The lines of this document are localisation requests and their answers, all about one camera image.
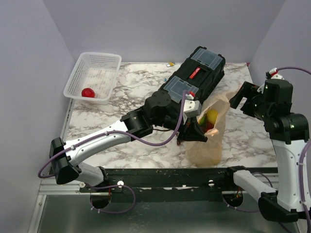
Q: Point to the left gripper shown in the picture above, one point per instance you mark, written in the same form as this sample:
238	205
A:
191	131

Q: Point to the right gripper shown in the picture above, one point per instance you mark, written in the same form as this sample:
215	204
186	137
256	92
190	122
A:
248	90

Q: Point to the translucent orange plastic bag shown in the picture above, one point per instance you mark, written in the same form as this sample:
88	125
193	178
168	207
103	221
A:
206	154

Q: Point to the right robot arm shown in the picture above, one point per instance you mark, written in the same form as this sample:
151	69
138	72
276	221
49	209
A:
289	134

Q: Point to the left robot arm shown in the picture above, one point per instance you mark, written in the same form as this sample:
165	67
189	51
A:
179	114

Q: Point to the red yellow fake fruits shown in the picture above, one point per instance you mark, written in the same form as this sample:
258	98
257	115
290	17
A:
206	123

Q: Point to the yellow fake lemon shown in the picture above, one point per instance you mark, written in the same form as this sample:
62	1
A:
211	116

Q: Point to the red fake fruit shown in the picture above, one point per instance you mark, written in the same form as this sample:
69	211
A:
88	93

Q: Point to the black base bar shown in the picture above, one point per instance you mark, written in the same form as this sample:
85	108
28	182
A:
172	184

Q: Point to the black plastic toolbox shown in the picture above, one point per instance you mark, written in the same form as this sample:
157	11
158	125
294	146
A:
200	73

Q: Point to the small yellow object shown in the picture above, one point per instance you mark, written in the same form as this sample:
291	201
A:
170	64

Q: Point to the white plastic basket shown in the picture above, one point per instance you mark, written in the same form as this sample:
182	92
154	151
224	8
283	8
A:
94	70

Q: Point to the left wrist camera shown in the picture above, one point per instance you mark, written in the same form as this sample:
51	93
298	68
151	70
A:
192	108

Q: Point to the aluminium frame rail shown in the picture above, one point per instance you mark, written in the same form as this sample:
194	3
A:
50	187

